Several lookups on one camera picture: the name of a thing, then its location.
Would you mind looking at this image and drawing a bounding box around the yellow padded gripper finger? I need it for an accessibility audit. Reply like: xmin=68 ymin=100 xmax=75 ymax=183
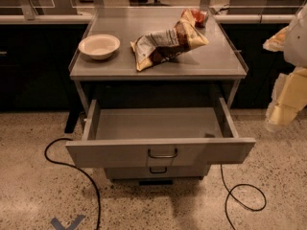
xmin=263 ymin=26 xmax=289 ymax=52
xmin=265 ymin=67 xmax=307 ymax=132

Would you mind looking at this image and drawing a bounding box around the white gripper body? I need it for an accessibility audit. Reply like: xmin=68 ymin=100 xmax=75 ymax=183
xmin=284 ymin=5 xmax=307 ymax=67

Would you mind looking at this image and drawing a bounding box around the grey top drawer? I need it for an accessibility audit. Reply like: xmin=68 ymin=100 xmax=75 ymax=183
xmin=66 ymin=99 xmax=255 ymax=168

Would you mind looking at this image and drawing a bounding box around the grey drawer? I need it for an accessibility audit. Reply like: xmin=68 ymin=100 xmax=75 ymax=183
xmin=66 ymin=99 xmax=255 ymax=168
xmin=105 ymin=164 xmax=210 ymax=180

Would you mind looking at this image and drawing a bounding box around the grey metal drawer cabinet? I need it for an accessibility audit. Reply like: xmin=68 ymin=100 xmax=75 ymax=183
xmin=67 ymin=6 xmax=249 ymax=187

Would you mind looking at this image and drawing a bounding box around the grey lower drawer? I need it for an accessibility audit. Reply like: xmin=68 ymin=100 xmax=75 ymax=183
xmin=105 ymin=164 xmax=210 ymax=180

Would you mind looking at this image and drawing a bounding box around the red snack bag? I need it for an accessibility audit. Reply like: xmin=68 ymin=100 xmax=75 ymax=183
xmin=181 ymin=9 xmax=208 ymax=28

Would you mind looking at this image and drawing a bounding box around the brown yellow chip bag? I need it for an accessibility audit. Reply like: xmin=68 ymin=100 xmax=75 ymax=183
xmin=130 ymin=19 xmax=209 ymax=71

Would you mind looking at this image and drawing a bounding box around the white ceramic bowl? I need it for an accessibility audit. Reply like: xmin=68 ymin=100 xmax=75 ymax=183
xmin=78 ymin=34 xmax=120 ymax=60

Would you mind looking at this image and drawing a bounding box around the black cable right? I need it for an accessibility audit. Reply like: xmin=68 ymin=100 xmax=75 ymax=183
xmin=219 ymin=163 xmax=268 ymax=230

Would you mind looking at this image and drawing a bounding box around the black cable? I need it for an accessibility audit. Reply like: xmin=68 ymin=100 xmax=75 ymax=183
xmin=43 ymin=137 xmax=102 ymax=230
xmin=219 ymin=163 xmax=268 ymax=230

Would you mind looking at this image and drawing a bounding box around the black cable left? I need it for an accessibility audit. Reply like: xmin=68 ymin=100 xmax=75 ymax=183
xmin=43 ymin=137 xmax=102 ymax=230

